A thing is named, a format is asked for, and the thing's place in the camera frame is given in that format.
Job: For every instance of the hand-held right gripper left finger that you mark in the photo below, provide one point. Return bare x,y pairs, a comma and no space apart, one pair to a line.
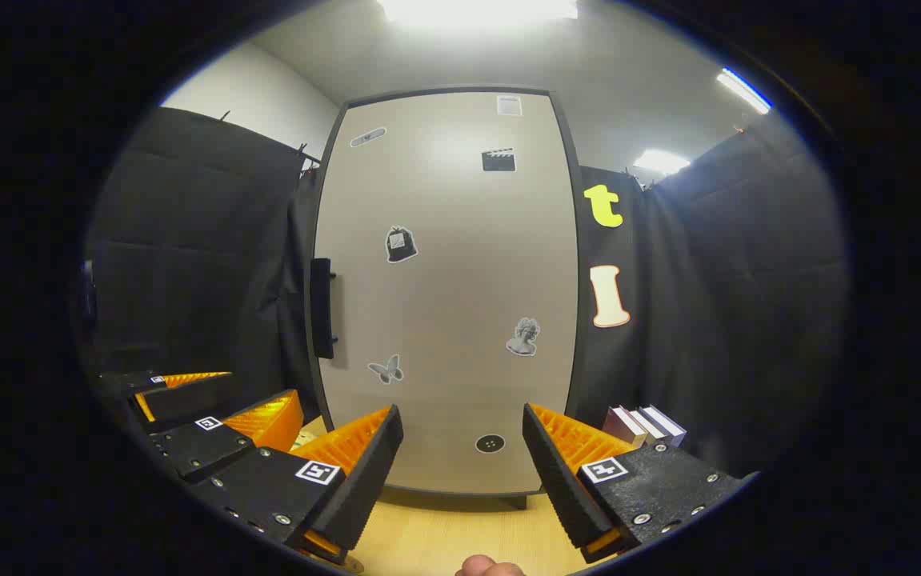
368,480

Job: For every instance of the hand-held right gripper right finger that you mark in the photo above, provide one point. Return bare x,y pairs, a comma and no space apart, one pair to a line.
556,488

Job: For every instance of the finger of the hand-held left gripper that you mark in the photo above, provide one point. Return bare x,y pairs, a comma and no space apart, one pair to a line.
188,398
196,448

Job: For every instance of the grey cabinet door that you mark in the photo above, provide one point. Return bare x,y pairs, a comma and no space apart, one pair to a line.
460,280

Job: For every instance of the white-edged book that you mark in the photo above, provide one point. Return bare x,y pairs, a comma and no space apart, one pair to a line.
620,426
650,428
668,426

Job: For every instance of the black backdrop cloth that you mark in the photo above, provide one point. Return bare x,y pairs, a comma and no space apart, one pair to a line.
188,240

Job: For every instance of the ceiling light panel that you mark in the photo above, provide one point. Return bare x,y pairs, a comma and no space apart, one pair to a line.
660,162
476,8
742,90

